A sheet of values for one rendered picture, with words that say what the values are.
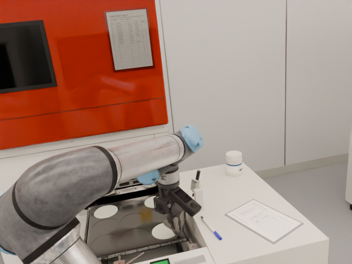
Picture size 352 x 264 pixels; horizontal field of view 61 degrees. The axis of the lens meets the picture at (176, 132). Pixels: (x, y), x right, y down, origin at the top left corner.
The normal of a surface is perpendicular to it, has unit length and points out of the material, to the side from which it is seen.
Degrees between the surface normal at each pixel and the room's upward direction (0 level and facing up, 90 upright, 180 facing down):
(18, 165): 90
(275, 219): 0
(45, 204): 82
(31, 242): 72
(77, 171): 54
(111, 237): 0
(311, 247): 90
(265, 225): 0
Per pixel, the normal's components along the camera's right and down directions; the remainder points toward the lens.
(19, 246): -0.24, 0.20
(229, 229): -0.10, -0.95
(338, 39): 0.21, 0.28
